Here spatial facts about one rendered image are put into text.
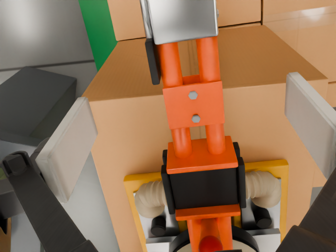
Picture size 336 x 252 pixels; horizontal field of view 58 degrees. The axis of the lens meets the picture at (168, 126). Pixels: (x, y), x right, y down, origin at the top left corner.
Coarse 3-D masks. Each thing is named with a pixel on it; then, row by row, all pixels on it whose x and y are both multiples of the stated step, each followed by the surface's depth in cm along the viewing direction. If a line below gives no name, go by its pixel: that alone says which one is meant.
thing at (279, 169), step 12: (252, 168) 52; (264, 168) 51; (276, 168) 51; (288, 168) 51; (252, 204) 55; (240, 216) 57; (252, 216) 56; (264, 216) 53; (276, 216) 56; (252, 228) 58; (264, 228) 58
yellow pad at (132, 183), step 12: (132, 180) 54; (144, 180) 54; (132, 192) 55; (132, 204) 57; (156, 216) 57; (168, 216) 57; (144, 228) 59; (156, 228) 55; (168, 228) 59; (180, 228) 59; (144, 240) 61
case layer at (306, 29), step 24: (120, 0) 79; (216, 0) 78; (240, 0) 78; (264, 0) 78; (288, 0) 78; (312, 0) 78; (120, 24) 82; (240, 24) 82; (264, 24) 81; (288, 24) 81; (312, 24) 80; (312, 48) 84
